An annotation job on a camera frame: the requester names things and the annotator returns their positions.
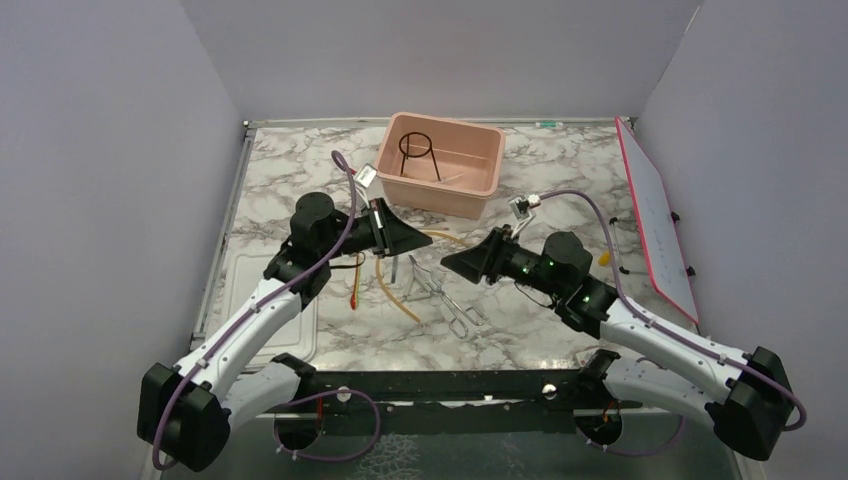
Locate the red yellow green spoon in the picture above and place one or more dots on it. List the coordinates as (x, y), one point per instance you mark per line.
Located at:
(354, 298)

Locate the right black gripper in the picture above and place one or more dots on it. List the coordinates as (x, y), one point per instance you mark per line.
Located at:
(487, 258)

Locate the pink framed whiteboard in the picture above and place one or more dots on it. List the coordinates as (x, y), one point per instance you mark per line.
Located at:
(656, 223)

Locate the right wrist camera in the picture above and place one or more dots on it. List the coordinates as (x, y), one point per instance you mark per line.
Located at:
(522, 208)

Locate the pink plastic bin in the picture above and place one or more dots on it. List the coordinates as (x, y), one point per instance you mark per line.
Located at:
(460, 147)

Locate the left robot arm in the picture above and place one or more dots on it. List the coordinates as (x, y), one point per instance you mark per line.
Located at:
(188, 410)

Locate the yellow rubber tube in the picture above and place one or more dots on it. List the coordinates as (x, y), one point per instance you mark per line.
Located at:
(388, 293)

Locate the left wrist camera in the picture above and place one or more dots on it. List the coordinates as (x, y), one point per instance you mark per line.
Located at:
(365, 176)

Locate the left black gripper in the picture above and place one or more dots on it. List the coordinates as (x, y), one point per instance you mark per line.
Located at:
(392, 235)

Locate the metal crucible tongs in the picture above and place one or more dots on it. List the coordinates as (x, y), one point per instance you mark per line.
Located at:
(459, 316)

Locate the white plastic tray lid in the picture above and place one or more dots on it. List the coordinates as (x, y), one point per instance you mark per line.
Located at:
(242, 271)

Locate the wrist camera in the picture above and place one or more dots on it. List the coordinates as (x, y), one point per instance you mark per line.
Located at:
(365, 176)
(522, 208)

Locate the black wire tripod stand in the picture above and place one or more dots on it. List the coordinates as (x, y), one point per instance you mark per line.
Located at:
(417, 145)

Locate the black base frame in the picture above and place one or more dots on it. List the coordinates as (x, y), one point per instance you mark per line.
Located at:
(419, 402)

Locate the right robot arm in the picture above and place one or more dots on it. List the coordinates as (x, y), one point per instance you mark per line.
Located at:
(745, 397)

